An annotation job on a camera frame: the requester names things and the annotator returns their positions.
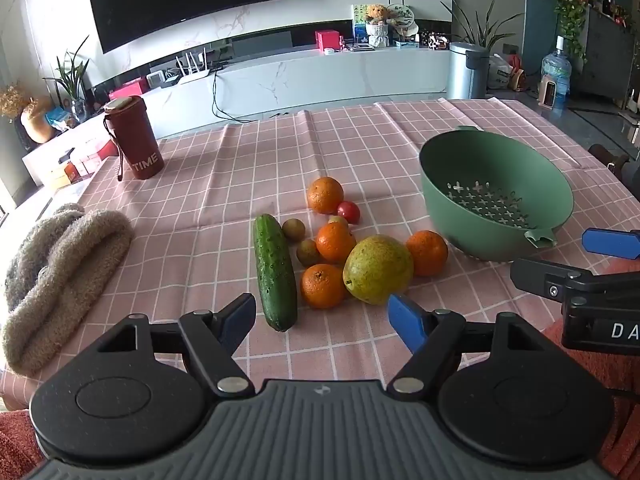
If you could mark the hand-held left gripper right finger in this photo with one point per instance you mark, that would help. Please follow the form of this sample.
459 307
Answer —
402 322

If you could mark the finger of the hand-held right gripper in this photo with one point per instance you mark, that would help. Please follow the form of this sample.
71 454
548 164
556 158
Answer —
545 279
610 243

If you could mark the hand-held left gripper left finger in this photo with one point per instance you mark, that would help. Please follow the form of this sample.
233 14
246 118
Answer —
240 317

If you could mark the orange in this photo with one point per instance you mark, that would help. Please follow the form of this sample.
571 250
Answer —
325 195
335 242
322 286
427 252

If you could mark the small yellow-brown fruit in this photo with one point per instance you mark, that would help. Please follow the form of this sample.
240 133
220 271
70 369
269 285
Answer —
293 230
338 220
307 253

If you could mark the green plastic colander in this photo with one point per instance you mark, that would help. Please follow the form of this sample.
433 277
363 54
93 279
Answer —
490 185

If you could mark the red tomato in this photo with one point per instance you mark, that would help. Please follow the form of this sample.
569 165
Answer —
349 212

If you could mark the yellow-green pear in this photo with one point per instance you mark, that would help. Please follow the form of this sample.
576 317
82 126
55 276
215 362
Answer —
377 270

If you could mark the green cucumber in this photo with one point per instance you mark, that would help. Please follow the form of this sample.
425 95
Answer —
274 270

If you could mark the dark brown object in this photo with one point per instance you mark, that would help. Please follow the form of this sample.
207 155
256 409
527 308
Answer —
610 160

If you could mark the pink checked tablecloth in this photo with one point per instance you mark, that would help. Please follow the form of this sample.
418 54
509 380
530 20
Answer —
200 200

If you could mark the small beige heater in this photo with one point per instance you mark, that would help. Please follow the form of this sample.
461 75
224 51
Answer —
548 91

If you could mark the beige knitted hat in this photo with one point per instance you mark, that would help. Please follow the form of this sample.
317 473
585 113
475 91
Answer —
65 280

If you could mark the grey tall cabinet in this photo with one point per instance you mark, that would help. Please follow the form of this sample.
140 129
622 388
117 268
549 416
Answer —
607 60

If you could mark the large blue water bottle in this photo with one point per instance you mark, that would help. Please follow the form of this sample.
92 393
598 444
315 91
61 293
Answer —
557 67

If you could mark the white plastic bag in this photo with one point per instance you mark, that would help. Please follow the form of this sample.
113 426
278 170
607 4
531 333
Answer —
500 72

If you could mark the silver trash can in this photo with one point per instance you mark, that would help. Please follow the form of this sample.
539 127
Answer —
467 72

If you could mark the stack of cardboard boxes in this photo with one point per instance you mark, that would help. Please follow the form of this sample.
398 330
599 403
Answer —
75 165

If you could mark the trailing ivy plant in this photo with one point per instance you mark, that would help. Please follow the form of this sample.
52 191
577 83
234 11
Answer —
570 0

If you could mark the white router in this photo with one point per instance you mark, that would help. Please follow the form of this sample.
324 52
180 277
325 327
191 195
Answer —
194 75

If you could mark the small grey clock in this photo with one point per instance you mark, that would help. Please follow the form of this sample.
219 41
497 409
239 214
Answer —
155 80

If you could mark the white marble media cabinet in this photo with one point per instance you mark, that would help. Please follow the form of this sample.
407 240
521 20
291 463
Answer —
325 80

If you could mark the red flat box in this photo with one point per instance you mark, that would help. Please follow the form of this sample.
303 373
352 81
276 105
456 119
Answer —
127 91

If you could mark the long-leaved potted plant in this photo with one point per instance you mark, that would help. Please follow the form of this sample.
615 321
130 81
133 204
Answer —
482 25

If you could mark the person's coral fleece clothing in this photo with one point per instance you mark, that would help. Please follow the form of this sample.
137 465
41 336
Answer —
15 442

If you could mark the cow-patterned ornament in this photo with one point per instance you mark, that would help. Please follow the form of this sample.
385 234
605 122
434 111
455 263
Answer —
433 40

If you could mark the orange round vase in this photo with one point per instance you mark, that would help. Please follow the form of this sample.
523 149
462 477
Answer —
37 122

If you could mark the pink box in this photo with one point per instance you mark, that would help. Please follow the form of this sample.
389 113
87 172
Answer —
328 40

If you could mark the slim green potted plant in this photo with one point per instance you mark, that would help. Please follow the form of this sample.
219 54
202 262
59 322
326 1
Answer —
72 75

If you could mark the teddy bear bouquet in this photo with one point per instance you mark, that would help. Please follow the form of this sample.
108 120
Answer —
378 25

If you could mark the round decorative plate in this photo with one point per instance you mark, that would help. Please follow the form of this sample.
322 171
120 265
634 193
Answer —
402 16

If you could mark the blue green picture card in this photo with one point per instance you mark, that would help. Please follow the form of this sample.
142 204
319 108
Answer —
359 22

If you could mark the dried yellow flowers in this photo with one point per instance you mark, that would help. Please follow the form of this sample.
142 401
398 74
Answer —
12 100

